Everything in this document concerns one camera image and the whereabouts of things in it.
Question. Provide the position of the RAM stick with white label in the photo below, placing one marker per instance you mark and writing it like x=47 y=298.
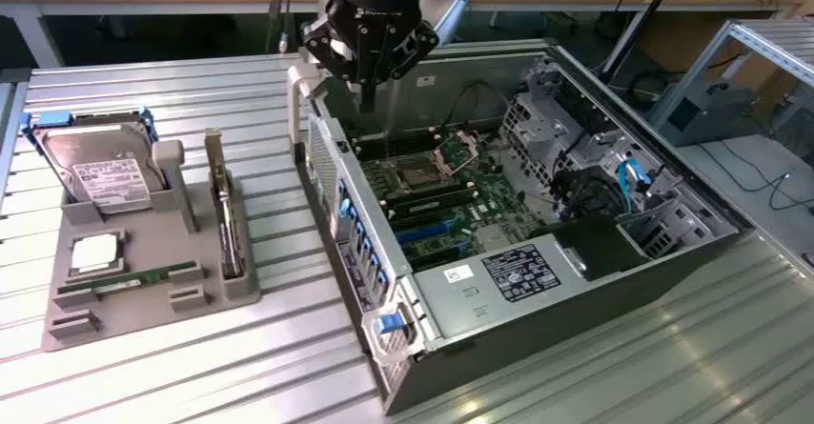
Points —
x=433 y=203

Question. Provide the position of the grey box device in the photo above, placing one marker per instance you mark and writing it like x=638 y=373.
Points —
x=706 y=109

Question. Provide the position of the black expansion slot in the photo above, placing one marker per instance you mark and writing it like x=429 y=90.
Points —
x=439 y=256

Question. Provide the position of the grey plastic parts rack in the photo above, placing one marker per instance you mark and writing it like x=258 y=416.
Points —
x=152 y=252

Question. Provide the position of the open black PC case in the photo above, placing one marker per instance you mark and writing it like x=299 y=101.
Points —
x=573 y=300

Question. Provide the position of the blue case latch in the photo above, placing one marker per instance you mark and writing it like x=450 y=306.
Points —
x=387 y=324

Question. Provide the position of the grey metal disk bay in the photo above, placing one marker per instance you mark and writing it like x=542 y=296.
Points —
x=534 y=128

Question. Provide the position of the CPU socket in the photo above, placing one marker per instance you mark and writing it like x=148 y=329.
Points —
x=417 y=176

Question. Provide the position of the silver CPU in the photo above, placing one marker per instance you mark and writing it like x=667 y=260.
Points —
x=95 y=252

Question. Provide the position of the black graphics card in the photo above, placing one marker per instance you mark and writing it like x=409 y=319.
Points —
x=223 y=205

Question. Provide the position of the green RAM stick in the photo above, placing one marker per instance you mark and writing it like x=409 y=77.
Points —
x=127 y=281

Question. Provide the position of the black tripod pole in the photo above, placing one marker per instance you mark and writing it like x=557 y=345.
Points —
x=647 y=14

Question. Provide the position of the black plastic air duct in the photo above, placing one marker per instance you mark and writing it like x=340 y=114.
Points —
x=598 y=248

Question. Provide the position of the silver hard disk drive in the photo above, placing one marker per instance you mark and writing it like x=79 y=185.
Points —
x=102 y=167

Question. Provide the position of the grey power supply unit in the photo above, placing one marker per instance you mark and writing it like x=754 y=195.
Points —
x=458 y=309

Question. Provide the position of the blue expansion slot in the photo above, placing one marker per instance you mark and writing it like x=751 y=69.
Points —
x=423 y=231

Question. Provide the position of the aluminium profile frame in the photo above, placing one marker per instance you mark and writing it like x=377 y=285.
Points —
x=776 y=43

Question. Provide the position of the metal socket cover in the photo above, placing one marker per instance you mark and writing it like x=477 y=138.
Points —
x=458 y=150

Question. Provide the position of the green motherboard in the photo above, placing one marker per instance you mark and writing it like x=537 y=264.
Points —
x=497 y=205

